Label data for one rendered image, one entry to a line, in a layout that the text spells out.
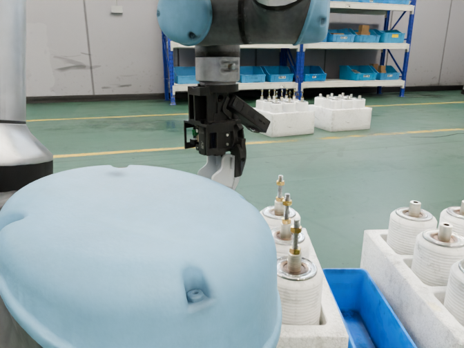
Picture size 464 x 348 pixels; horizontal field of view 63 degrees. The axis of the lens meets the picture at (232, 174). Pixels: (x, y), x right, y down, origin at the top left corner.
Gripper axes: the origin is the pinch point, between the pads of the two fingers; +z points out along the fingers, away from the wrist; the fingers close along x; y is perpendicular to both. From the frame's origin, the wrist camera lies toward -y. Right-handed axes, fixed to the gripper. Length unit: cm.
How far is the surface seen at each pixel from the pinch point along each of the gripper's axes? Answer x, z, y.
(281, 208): -0.4, 7.9, -15.5
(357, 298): 12.6, 30.1, -28.9
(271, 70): -366, -5, -380
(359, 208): -25, 34, -89
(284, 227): 8.2, 7.0, -7.4
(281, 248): 10.1, 9.8, -4.6
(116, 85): -473, 14, -179
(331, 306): 21.2, 16.5, -5.6
